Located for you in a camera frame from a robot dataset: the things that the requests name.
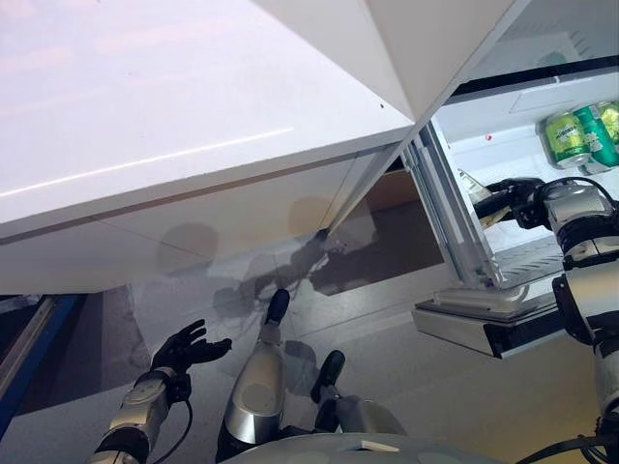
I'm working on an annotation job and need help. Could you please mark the dark green drink can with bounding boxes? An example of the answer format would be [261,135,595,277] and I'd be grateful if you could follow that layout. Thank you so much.
[573,103,619,173]

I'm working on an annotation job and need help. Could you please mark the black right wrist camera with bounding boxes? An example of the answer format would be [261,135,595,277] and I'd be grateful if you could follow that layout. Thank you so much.
[512,201,550,231]

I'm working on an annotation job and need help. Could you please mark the steel bottom fridge drawer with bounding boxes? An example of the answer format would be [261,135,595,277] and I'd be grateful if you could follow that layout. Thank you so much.
[313,168,447,297]

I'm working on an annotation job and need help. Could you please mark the yellow tea bottle green label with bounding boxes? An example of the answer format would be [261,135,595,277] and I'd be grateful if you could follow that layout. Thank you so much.
[457,168,515,228]

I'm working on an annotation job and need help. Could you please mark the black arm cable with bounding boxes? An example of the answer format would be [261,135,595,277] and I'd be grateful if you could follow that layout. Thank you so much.
[157,399,194,451]
[526,424,619,464]

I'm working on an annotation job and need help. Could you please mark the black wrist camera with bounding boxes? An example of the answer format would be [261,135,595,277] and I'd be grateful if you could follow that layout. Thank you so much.
[166,374,192,402]
[512,201,550,231]

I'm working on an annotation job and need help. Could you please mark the white vertical side panel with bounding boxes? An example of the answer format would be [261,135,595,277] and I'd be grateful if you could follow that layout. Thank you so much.
[251,0,538,236]

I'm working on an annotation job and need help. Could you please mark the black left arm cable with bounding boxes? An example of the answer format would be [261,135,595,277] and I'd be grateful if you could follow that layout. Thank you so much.
[157,399,194,451]

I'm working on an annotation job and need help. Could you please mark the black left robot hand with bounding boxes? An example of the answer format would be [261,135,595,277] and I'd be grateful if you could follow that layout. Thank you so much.
[151,318,233,376]

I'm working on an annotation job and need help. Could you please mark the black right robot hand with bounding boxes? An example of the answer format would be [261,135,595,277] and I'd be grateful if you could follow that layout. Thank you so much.
[473,177,547,221]

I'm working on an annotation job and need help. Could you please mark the fridge drawer with white bin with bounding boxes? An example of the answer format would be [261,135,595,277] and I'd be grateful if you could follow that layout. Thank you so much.
[404,55,619,360]

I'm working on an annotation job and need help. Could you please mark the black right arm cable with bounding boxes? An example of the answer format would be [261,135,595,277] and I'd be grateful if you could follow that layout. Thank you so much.
[526,424,619,464]

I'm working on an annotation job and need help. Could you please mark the silver robot torso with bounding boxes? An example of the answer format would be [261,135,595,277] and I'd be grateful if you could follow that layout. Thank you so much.
[231,429,533,464]

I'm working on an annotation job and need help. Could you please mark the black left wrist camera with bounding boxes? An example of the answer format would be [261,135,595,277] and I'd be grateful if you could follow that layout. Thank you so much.
[166,374,192,402]

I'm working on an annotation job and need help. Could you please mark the light green drink can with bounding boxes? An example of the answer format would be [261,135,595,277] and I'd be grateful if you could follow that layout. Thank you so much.
[597,100,619,139]
[544,109,592,169]

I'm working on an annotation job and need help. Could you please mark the blue metal rail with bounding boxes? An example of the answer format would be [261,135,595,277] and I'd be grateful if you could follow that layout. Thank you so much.
[0,293,89,421]

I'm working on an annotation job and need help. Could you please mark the stainless steel fridge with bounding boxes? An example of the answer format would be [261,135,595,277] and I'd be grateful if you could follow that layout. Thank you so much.
[313,0,619,360]

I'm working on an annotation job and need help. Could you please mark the robot right leg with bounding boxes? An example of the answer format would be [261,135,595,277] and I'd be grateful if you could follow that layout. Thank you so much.
[309,350,407,436]

